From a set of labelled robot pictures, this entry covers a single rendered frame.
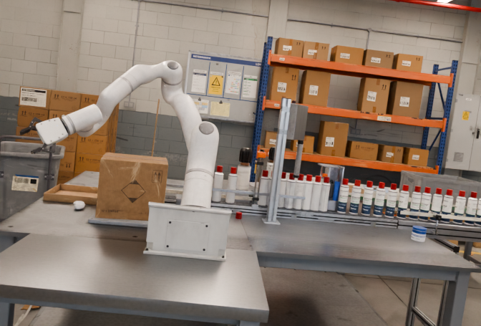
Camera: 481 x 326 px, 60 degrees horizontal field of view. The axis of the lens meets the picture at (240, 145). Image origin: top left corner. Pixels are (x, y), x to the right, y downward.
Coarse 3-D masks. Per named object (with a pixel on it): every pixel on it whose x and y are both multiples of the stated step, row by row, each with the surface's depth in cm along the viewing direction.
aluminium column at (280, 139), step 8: (288, 104) 221; (280, 112) 224; (288, 112) 221; (280, 120) 221; (280, 128) 222; (280, 136) 222; (280, 144) 222; (280, 152) 224; (280, 160) 224; (280, 168) 224; (272, 176) 226; (280, 176) 224; (272, 184) 224; (280, 184) 224; (272, 192) 224; (272, 200) 225; (272, 208) 226; (272, 216) 227
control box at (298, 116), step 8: (296, 104) 220; (296, 112) 220; (304, 112) 230; (288, 120) 222; (296, 120) 221; (304, 120) 232; (288, 128) 222; (296, 128) 223; (304, 128) 234; (288, 136) 223; (296, 136) 225
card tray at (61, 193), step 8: (64, 184) 240; (48, 192) 221; (56, 192) 234; (64, 192) 236; (72, 192) 238; (80, 192) 241; (88, 192) 242; (96, 192) 243; (48, 200) 215; (56, 200) 216; (64, 200) 216; (72, 200) 217; (80, 200) 217; (88, 200) 218; (96, 200) 218
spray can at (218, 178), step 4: (220, 168) 235; (216, 172) 236; (220, 172) 235; (216, 176) 234; (220, 176) 234; (216, 180) 234; (220, 180) 235; (216, 184) 235; (220, 184) 235; (216, 192) 235; (220, 192) 236; (212, 196) 237; (216, 196) 235; (220, 196) 237; (212, 200) 236; (216, 200) 235
